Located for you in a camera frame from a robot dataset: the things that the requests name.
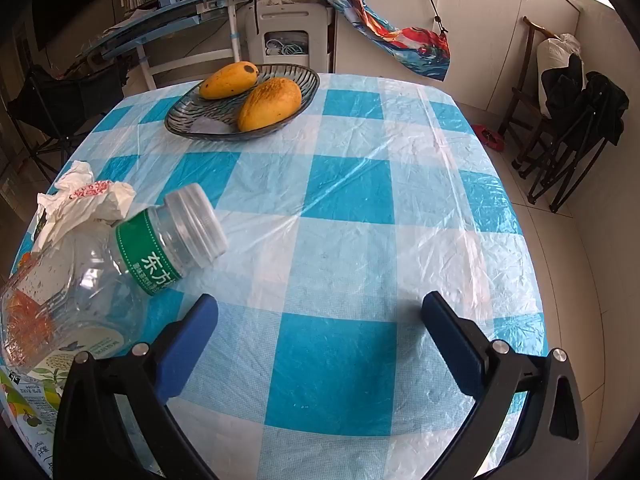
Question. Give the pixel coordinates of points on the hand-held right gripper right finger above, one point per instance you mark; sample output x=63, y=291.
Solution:
x=452, y=345

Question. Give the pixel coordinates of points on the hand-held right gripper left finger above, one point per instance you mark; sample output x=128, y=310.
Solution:
x=187, y=345

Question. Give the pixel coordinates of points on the clear bottle green label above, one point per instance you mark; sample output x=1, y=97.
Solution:
x=150, y=245

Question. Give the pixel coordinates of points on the printed drink carton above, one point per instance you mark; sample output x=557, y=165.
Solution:
x=27, y=410

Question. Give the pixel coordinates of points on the white plastic bag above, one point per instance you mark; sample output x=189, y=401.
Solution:
x=75, y=200

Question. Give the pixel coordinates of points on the blue white checkered tablecloth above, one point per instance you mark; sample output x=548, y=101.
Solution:
x=350, y=210

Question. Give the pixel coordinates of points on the red slipper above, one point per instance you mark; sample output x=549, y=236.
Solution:
x=487, y=136

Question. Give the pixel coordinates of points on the glass fruit bowl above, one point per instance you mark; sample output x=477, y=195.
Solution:
x=200, y=120

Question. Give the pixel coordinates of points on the speckled yellow mango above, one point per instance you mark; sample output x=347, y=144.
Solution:
x=270, y=105

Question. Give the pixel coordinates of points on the yellow mango dark spot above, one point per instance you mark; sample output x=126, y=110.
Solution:
x=225, y=82

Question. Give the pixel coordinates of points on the open black camping chair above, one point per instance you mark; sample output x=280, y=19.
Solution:
x=65, y=95

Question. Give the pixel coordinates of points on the folded black camping chair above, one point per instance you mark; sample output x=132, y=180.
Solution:
x=595, y=105

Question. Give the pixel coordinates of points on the wooden chair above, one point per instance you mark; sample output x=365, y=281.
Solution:
x=530, y=50

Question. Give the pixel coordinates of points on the colourful printed hanging bag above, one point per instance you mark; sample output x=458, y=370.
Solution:
x=400, y=40

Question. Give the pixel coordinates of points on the white stuffed bag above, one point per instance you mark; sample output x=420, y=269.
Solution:
x=555, y=50

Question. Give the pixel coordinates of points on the blue study desk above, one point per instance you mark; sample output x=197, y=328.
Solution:
x=165, y=20

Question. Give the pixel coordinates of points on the white plastic stool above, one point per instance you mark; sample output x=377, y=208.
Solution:
x=290, y=22

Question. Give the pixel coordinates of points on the black television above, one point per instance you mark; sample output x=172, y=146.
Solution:
x=65, y=0

